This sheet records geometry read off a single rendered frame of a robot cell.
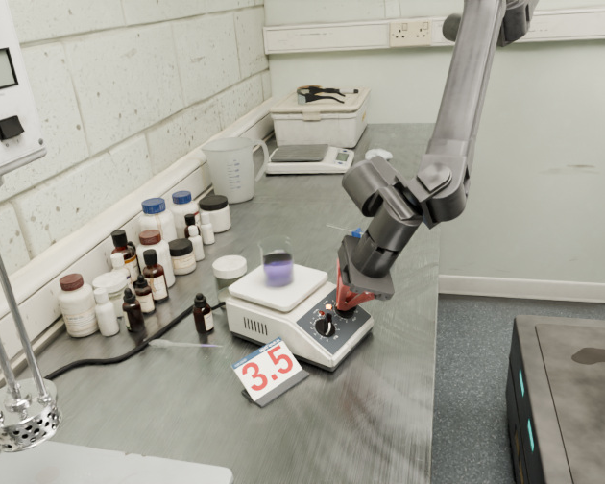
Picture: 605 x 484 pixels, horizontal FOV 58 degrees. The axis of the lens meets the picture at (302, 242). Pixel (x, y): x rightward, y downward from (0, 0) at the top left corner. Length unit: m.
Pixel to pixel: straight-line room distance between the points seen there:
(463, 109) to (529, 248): 1.66
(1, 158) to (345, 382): 0.54
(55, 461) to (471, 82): 0.73
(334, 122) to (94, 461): 1.38
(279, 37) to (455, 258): 1.15
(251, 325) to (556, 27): 1.60
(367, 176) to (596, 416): 0.86
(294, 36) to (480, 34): 1.37
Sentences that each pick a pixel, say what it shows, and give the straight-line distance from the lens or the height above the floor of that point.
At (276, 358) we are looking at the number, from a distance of 0.81.
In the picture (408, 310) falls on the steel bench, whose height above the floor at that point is 0.75.
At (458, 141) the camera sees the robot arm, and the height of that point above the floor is 1.06.
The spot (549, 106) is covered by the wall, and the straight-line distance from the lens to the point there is 2.23.
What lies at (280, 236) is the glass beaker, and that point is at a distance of 0.86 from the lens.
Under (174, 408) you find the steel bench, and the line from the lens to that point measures 0.80.
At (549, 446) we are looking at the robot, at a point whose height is 0.36.
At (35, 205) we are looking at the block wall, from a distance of 1.05.
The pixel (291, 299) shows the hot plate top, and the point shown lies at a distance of 0.82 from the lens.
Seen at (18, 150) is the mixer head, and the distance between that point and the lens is 0.45.
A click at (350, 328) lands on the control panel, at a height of 0.78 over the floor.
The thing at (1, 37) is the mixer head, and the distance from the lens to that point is 0.45.
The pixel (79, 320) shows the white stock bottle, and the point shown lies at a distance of 0.98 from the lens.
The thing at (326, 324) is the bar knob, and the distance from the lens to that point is 0.80.
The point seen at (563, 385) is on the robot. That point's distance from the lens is 1.47.
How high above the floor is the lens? 1.26
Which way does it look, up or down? 25 degrees down
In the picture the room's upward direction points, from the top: 4 degrees counter-clockwise
